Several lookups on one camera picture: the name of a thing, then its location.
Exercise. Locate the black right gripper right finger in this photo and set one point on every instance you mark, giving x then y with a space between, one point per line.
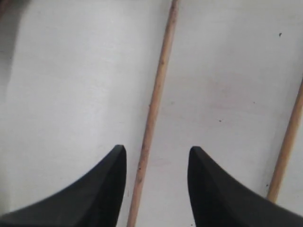
219 200

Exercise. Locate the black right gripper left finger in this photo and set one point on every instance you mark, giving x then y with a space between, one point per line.
94 200

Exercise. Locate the wooden chopstick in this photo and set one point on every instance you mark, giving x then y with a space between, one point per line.
153 112
286 147

